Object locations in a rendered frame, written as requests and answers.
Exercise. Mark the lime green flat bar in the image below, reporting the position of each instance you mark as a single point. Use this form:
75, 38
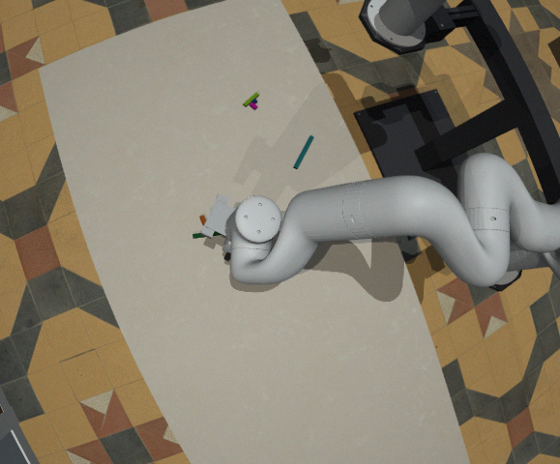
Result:
250, 99

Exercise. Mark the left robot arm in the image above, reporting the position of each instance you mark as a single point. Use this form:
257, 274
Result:
507, 221

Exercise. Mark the dark teal rod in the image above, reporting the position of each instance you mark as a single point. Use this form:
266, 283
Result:
296, 165

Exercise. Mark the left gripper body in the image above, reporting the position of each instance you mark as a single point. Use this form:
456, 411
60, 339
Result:
226, 246

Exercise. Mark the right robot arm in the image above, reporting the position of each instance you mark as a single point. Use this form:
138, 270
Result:
401, 22

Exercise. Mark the dark green rod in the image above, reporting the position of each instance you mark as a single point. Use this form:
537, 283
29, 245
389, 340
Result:
198, 235

